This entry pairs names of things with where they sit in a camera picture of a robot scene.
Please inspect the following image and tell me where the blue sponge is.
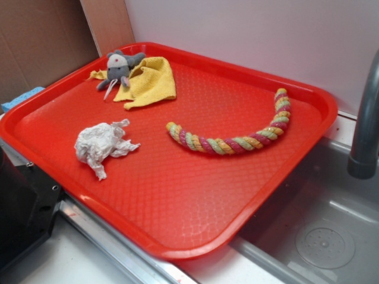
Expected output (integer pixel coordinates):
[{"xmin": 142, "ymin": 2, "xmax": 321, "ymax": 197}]
[{"xmin": 1, "ymin": 86, "xmax": 44, "ymax": 113}]

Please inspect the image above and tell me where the gray plush mouse toy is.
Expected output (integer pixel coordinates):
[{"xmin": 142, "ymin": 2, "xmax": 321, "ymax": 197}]
[{"xmin": 97, "ymin": 50, "xmax": 146, "ymax": 100}]

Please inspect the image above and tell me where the multicolour twisted rope toy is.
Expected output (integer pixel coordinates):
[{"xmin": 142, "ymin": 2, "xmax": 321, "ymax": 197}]
[{"xmin": 166, "ymin": 88, "xmax": 291, "ymax": 156}]

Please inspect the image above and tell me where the yellow cloth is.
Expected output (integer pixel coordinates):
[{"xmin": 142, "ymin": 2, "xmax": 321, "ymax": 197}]
[{"xmin": 86, "ymin": 56, "xmax": 177, "ymax": 111}]

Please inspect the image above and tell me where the red plastic tray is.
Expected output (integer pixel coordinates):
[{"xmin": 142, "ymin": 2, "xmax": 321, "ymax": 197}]
[{"xmin": 1, "ymin": 43, "xmax": 338, "ymax": 260}]

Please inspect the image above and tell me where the crumpled white paper tissue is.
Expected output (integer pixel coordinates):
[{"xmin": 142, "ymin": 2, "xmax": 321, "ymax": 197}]
[{"xmin": 74, "ymin": 119, "xmax": 140, "ymax": 180}]

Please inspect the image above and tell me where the brown cardboard panel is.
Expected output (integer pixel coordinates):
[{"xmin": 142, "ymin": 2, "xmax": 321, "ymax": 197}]
[{"xmin": 1, "ymin": 1, "xmax": 135, "ymax": 103}]

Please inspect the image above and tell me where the gray sink faucet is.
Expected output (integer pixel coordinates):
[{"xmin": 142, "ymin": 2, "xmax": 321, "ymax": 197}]
[{"xmin": 348, "ymin": 53, "xmax": 378, "ymax": 179}]

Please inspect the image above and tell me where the gray toy sink basin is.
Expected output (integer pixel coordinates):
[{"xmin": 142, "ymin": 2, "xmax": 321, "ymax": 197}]
[{"xmin": 174, "ymin": 137, "xmax": 379, "ymax": 284}]

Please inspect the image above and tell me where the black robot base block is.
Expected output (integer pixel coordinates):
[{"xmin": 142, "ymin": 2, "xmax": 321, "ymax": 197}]
[{"xmin": 1, "ymin": 150, "xmax": 62, "ymax": 273}]

